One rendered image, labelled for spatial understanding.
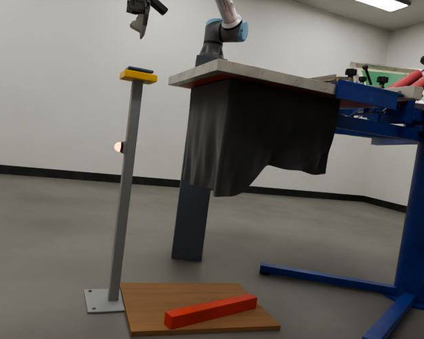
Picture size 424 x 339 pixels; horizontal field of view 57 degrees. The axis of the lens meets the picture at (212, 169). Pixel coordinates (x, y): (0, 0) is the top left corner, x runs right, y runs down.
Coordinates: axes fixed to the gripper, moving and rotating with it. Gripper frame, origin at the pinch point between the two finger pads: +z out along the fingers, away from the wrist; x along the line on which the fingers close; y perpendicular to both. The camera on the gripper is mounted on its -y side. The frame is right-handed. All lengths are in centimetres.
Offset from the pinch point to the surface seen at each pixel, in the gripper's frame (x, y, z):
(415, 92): 46, -100, 9
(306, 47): -368, -326, -127
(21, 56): -368, 72, -33
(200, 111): 6.1, -26.1, 26.4
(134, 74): 6.4, 2.6, 16.4
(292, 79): 41, -46, 13
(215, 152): 23, -28, 42
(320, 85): 41, -58, 13
